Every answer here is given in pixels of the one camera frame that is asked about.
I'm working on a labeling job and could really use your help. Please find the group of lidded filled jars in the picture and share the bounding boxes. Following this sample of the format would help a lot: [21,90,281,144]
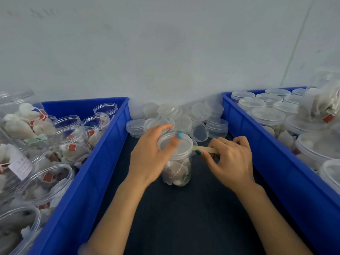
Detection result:
[231,88,340,196]

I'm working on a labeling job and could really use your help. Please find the person's left forearm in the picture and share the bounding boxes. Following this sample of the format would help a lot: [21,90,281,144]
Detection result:
[79,176,152,255]

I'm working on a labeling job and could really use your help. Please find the clear screw lid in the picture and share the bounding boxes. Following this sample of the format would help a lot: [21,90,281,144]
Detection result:
[157,132,194,161]

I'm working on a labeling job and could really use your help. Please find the person's right hand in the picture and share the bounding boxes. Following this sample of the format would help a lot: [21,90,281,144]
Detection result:
[195,136,256,193]

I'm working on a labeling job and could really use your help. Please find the clear bag of tea bags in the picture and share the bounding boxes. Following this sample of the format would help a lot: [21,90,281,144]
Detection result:
[297,67,340,126]

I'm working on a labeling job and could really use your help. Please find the white paper slip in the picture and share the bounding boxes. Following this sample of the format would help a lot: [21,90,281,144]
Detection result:
[7,155,33,181]

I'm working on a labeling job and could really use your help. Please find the pile of loose clear lids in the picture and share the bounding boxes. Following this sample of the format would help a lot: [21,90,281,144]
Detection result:
[126,100,229,143]

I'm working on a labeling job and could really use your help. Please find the group of open filled jars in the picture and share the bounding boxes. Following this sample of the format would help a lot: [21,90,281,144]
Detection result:
[0,87,119,255]

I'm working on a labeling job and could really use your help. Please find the blue plastic bin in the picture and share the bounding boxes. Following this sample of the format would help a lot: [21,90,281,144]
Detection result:
[221,86,340,255]
[28,97,131,255]

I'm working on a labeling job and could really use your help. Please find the person's left hand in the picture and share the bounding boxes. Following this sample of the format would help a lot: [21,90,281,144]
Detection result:
[127,124,184,187]

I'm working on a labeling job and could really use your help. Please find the clear plastic jar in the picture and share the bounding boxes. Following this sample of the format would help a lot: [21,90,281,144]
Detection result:
[161,156,192,187]

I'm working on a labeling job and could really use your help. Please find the person's right forearm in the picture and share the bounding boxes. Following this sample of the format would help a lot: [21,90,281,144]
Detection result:
[235,182,314,255]

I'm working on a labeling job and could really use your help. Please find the tea bags inside jar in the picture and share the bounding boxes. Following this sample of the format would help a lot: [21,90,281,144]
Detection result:
[163,160,191,187]

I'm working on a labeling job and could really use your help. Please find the beige tape strip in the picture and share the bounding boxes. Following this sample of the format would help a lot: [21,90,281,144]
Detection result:
[192,145,219,154]

